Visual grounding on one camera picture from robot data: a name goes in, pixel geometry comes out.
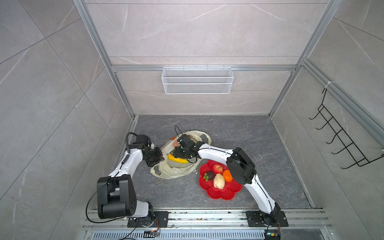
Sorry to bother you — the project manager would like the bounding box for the yellow plastic bag fruit print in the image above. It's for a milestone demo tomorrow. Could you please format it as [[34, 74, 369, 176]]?
[[151, 136, 202, 180]]

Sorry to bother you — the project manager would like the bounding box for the dark brown fake fruit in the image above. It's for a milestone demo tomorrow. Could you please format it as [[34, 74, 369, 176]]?
[[203, 171, 216, 182]]

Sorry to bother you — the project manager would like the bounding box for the red pink fake apple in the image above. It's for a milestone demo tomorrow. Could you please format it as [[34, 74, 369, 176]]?
[[212, 164, 224, 175]]

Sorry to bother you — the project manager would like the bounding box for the orange fake fruit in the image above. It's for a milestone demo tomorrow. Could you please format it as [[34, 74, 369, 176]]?
[[222, 170, 234, 183]]

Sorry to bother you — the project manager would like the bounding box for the red flower shaped plate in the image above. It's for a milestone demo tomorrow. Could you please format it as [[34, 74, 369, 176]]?
[[199, 160, 243, 201]]

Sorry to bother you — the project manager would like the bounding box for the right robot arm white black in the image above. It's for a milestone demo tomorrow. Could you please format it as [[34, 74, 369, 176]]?
[[176, 134, 281, 225]]

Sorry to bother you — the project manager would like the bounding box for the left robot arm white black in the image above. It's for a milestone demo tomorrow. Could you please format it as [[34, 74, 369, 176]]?
[[87, 144, 163, 227]]

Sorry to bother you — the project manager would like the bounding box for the yellow fake banana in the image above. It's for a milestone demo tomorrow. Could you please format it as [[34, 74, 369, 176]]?
[[168, 153, 189, 164]]

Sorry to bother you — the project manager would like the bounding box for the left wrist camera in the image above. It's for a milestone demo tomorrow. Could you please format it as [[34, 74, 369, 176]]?
[[133, 135, 152, 148]]

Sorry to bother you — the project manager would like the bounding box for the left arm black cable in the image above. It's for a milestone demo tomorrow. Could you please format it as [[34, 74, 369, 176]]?
[[125, 131, 139, 154]]

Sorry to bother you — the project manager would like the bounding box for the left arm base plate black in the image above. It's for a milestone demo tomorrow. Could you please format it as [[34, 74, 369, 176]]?
[[127, 211, 169, 228]]

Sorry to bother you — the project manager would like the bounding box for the white wire mesh basket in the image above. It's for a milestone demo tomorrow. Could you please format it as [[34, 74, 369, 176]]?
[[162, 67, 234, 95]]

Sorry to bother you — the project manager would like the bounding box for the aluminium mounting rail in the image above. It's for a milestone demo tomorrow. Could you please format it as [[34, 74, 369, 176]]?
[[76, 209, 338, 240]]

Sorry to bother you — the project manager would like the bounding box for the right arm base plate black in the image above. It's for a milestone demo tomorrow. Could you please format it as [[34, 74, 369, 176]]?
[[245, 211, 289, 227]]

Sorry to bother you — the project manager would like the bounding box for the black wire hook rack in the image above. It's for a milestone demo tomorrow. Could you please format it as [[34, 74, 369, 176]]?
[[309, 89, 384, 170]]

